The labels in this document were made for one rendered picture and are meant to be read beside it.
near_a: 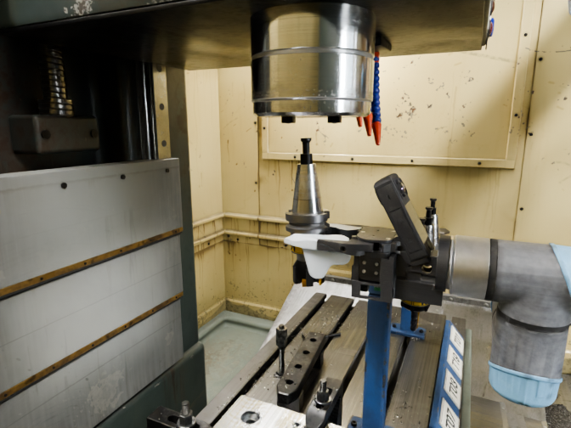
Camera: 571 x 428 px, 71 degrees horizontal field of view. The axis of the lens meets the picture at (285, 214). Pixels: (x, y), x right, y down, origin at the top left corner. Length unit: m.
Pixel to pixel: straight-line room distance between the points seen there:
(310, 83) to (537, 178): 1.16
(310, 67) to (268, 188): 1.29
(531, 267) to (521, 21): 1.13
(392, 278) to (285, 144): 1.21
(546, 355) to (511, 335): 0.04
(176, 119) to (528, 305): 0.84
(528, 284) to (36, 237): 0.70
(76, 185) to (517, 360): 0.71
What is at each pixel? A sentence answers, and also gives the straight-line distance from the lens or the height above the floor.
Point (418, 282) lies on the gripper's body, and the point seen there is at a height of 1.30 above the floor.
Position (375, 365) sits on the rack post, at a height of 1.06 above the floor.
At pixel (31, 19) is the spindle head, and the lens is 0.71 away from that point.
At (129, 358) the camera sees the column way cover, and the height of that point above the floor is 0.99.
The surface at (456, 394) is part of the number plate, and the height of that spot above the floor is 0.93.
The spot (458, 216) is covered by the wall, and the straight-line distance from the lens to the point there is 1.56.
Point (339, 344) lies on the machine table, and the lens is 1.18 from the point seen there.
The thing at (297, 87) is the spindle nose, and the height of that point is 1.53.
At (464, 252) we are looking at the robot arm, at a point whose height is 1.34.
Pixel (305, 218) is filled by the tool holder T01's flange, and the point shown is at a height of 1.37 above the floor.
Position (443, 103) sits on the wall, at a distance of 1.53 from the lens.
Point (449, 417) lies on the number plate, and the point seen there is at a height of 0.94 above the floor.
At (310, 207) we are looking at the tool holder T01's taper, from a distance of 0.55.
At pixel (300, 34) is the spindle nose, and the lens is 0.49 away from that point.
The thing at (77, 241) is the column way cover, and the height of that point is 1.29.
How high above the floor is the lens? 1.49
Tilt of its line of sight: 12 degrees down
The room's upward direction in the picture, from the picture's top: straight up
